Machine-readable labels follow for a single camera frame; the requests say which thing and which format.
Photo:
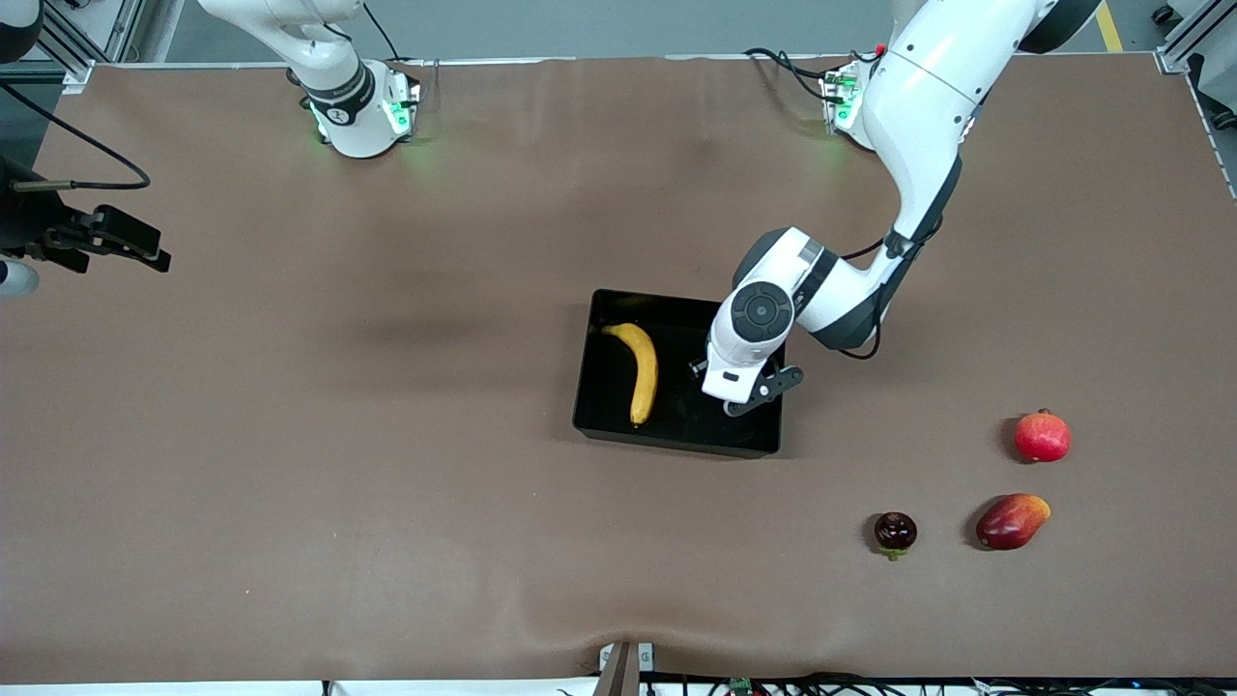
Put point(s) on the black caster wheel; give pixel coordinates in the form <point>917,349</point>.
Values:
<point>1163,14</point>

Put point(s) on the aluminium frame profile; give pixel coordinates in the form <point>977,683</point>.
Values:
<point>1174,53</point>
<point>82,68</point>

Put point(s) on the yellow banana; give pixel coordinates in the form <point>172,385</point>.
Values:
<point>643,372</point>

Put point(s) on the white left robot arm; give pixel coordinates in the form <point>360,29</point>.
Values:
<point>918,97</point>

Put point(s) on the small green circuit board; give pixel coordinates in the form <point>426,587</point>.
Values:
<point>740,685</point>

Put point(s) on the red yellow mango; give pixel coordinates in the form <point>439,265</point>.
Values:
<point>1010,522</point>

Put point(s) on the brown table mat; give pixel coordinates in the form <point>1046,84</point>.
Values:
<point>290,580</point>

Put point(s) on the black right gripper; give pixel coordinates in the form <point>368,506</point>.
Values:
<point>21,224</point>

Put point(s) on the grey metal bracket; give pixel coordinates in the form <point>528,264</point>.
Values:
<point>646,657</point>

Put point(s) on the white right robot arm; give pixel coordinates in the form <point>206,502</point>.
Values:
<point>353,116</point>

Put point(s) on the dark purple mangosteen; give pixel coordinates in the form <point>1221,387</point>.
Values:
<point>895,531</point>

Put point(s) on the red pomegranate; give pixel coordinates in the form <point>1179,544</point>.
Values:
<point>1044,438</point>

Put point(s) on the black plastic box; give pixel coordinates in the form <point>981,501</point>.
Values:
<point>604,406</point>

